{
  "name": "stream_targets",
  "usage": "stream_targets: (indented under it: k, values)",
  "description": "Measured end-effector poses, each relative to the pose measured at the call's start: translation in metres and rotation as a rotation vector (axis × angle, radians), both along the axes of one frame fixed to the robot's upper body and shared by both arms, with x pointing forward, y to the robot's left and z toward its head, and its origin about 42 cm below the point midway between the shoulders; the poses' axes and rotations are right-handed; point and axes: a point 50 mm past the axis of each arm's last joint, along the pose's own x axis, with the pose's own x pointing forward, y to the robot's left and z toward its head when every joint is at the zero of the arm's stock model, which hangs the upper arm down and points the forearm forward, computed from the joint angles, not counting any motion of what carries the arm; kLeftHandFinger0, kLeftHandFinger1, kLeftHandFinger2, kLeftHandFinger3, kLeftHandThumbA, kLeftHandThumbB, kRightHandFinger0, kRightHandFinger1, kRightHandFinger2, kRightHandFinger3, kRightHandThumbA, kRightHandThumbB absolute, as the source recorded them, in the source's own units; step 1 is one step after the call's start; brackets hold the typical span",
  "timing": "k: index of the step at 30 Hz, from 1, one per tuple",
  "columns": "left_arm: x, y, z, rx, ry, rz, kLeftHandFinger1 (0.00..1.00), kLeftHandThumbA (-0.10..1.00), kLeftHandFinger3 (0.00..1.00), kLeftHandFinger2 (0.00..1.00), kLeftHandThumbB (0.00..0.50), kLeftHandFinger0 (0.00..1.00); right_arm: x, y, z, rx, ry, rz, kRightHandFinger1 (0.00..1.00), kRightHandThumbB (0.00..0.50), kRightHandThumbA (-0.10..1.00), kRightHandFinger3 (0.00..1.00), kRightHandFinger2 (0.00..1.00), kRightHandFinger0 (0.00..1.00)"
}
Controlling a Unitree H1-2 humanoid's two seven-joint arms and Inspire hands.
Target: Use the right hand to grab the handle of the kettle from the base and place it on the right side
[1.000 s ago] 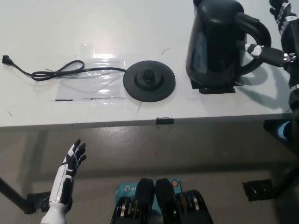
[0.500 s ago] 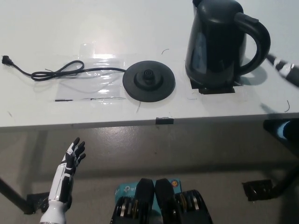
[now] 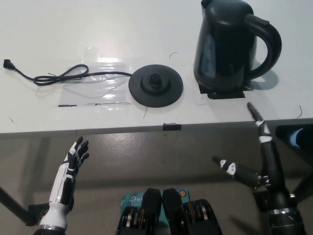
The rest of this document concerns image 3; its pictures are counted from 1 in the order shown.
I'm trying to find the teal router box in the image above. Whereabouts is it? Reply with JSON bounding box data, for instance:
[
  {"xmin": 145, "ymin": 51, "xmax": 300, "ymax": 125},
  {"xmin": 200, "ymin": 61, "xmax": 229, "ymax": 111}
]
[{"xmin": 119, "ymin": 187, "xmax": 191, "ymax": 227}]

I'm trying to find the black and blue object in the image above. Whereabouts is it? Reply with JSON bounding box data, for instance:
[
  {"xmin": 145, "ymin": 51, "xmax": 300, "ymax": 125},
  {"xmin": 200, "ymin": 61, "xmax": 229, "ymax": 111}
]
[{"xmin": 275, "ymin": 124, "xmax": 313, "ymax": 148}]

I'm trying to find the black electric kettle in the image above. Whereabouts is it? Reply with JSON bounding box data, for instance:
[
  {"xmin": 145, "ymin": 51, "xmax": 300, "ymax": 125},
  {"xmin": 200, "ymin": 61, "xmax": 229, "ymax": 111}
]
[{"xmin": 193, "ymin": 0, "xmax": 282, "ymax": 95}]

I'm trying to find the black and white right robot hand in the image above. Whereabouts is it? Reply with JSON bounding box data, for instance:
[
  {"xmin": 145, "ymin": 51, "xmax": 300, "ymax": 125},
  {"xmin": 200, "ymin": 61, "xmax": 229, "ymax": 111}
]
[{"xmin": 212, "ymin": 102, "xmax": 298, "ymax": 215}]

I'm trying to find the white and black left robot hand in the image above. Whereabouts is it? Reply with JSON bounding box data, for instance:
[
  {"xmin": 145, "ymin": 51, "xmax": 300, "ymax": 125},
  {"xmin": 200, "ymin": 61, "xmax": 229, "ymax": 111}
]
[{"xmin": 39, "ymin": 136, "xmax": 90, "ymax": 230}]

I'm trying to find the black tape square patch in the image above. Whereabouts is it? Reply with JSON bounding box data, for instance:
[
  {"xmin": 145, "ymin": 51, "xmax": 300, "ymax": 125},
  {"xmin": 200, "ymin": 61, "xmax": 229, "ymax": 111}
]
[{"xmin": 199, "ymin": 83, "xmax": 253, "ymax": 100}]

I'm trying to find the black table leg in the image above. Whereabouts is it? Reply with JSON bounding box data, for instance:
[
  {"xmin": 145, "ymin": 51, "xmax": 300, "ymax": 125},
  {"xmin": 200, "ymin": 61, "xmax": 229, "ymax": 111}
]
[
  {"xmin": 0, "ymin": 186, "xmax": 32, "ymax": 225},
  {"xmin": 292, "ymin": 171, "xmax": 313, "ymax": 204}
]

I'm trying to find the black power cord with plug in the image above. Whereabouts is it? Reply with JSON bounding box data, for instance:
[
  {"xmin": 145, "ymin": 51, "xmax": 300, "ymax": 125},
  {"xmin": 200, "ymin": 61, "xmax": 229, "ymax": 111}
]
[{"xmin": 1, "ymin": 58, "xmax": 134, "ymax": 86}]

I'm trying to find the clear plastic tape sheet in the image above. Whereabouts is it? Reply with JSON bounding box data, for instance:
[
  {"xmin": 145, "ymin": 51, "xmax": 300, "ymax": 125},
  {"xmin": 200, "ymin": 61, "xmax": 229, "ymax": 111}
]
[{"xmin": 58, "ymin": 44, "xmax": 134, "ymax": 108}]

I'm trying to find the round black kettle base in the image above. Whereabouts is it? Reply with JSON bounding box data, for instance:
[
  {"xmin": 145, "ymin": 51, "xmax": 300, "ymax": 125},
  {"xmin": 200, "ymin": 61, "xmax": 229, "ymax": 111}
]
[{"xmin": 128, "ymin": 64, "xmax": 184, "ymax": 109}]

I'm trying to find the small black tape tab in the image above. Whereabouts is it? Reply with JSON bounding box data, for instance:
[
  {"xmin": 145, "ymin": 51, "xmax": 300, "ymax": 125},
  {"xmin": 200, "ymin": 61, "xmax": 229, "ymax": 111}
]
[{"xmin": 162, "ymin": 122, "xmax": 182, "ymax": 131}]

